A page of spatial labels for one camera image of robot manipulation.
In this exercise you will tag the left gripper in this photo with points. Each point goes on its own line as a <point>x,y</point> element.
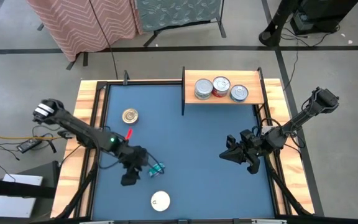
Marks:
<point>134,158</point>

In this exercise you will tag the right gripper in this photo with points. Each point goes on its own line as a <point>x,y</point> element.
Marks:
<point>253,149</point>

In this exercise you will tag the teal label seafood can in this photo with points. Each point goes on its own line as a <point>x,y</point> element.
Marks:
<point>239,92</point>
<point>156,170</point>

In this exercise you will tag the red label seafood can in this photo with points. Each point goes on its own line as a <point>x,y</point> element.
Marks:
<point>221,95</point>
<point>221,84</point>

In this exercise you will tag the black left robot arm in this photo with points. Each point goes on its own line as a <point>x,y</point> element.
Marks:
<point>73,126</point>

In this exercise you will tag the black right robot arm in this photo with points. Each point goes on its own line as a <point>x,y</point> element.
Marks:
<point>300,119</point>

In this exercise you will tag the red blue label salmon can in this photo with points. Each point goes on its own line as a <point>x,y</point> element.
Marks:
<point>160,201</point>
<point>130,116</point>

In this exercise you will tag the red plastic tag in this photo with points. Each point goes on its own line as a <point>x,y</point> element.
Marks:
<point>128,134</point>

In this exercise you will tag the dark side cart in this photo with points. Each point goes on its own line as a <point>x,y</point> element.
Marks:
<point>42,169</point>

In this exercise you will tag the black power adapter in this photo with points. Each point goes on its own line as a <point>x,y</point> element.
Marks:
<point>28,145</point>

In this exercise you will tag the black curtain rack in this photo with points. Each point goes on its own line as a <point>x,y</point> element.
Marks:
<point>221,25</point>

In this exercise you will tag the white flat box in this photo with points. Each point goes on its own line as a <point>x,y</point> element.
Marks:
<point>14,196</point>

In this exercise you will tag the green leaf print curtain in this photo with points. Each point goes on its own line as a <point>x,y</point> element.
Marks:
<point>179,12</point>

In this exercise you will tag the pink chevron curtain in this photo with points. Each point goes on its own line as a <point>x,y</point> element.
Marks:
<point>82,25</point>

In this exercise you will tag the white paper scrap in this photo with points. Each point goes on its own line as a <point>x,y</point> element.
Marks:
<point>350,41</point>

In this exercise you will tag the black computer case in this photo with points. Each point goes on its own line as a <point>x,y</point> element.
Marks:
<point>322,12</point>

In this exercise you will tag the wooden shelf black metal frame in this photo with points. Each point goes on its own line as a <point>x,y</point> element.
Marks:
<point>253,81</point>

